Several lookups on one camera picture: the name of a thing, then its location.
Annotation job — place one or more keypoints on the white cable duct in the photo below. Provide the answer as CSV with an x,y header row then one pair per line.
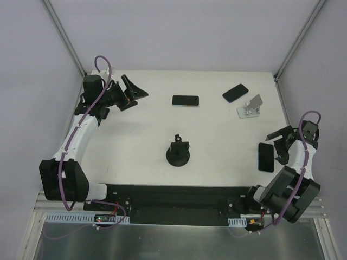
x,y
86,218
237,222

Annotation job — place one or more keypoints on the aluminium frame post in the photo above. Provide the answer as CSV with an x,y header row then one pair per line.
x,y
317,9
52,14

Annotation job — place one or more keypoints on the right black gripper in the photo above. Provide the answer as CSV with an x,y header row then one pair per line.
x,y
283,143

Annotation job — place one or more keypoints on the silver metal phone stand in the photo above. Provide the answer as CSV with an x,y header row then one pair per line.
x,y
251,109

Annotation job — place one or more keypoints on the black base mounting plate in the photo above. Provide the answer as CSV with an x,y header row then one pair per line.
x,y
179,205

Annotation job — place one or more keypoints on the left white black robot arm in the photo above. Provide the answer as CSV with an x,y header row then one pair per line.
x,y
62,176

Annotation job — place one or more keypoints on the black phone centre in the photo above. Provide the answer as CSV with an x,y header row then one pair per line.
x,y
185,100

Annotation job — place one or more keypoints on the left aluminium frame post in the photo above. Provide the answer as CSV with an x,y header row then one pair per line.
x,y
52,14

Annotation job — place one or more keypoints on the black round-base phone holder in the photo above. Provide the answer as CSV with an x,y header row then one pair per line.
x,y
178,153

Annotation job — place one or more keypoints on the left white cable duct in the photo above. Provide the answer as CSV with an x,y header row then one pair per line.
x,y
86,218

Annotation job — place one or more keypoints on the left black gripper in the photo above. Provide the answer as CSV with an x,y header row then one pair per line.
x,y
126,95

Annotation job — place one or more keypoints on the right aluminium frame post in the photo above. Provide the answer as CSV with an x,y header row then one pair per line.
x,y
317,9

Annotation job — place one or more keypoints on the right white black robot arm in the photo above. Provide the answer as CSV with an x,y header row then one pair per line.
x,y
293,189

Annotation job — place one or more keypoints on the right white cable duct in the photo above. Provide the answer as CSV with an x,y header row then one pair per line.
x,y
237,222

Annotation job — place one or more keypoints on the blue phone top right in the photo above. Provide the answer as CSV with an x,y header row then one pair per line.
x,y
235,93

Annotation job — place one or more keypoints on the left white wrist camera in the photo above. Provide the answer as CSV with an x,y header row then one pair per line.
x,y
106,75

